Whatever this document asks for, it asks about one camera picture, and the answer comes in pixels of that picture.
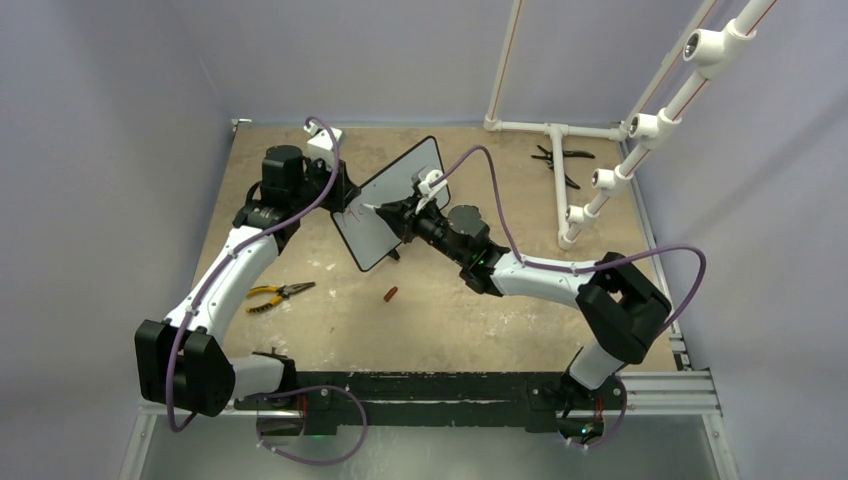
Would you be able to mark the red marker cap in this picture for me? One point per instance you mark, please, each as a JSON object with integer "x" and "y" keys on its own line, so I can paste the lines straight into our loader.
{"x": 390, "y": 294}

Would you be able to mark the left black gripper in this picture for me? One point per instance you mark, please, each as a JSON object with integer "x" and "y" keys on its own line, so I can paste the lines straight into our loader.
{"x": 345, "y": 190}

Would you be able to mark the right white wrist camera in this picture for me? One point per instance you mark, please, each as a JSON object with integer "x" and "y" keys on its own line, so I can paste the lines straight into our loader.
{"x": 427, "y": 184}

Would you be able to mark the white PVC pipe frame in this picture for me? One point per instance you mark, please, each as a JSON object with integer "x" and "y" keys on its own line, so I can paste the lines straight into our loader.
{"x": 710, "y": 52}

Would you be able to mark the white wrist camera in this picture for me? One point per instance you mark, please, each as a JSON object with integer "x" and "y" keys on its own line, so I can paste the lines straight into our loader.
{"x": 427, "y": 184}
{"x": 320, "y": 146}

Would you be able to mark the aluminium extrusion frame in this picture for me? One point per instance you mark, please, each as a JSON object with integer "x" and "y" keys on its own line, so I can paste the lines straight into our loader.
{"x": 670, "y": 428}

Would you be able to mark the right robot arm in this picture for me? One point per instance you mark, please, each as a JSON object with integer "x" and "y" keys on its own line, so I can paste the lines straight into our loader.
{"x": 622, "y": 307}

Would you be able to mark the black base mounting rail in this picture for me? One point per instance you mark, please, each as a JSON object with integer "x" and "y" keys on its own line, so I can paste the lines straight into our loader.
{"x": 537, "y": 402}

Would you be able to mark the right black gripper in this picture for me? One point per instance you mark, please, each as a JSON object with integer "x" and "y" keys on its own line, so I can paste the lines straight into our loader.
{"x": 395, "y": 213}

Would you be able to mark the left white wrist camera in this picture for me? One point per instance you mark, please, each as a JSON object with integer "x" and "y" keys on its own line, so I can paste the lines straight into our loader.
{"x": 320, "y": 146}

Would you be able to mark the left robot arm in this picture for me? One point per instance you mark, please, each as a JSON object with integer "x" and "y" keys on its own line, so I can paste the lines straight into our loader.
{"x": 180, "y": 359}

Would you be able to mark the yellow-handled pliers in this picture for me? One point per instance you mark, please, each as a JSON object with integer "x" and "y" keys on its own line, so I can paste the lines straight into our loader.
{"x": 277, "y": 295}

